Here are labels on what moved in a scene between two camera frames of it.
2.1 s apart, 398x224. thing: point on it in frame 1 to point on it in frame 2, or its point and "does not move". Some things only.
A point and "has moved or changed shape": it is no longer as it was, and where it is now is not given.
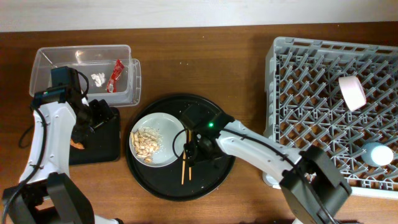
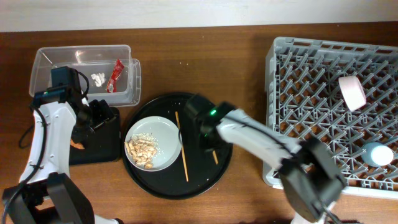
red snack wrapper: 117,71 does not move
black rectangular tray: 103,145 does not move
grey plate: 173,135 has moved or changed shape
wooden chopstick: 189,138 has moved or changed shape
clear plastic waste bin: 113,76 does not move
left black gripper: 103,112 does not move
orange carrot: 78,145 does not move
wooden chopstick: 183,167 has moved or changed shape
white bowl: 352,91 does not move
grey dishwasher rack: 339,96 does not move
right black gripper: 194,152 to 200,137
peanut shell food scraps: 147,141 has moved or changed shape
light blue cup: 376,154 does not move
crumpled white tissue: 99,78 does not move
